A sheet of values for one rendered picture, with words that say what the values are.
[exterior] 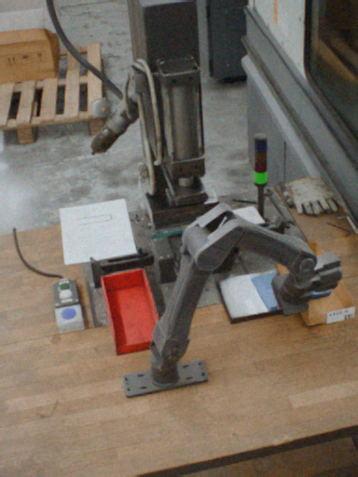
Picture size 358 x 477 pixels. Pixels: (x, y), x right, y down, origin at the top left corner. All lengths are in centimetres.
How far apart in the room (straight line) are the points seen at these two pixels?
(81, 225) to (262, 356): 78
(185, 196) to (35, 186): 248
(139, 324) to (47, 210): 222
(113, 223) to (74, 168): 212
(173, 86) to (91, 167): 268
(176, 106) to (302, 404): 76
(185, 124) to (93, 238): 60
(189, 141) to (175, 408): 64
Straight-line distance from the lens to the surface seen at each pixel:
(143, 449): 167
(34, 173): 444
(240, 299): 197
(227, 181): 416
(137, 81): 187
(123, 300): 202
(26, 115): 481
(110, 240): 224
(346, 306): 196
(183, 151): 185
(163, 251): 204
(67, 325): 194
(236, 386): 178
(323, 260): 175
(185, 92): 178
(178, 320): 165
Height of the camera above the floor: 222
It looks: 36 degrees down
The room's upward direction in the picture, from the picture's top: 5 degrees counter-clockwise
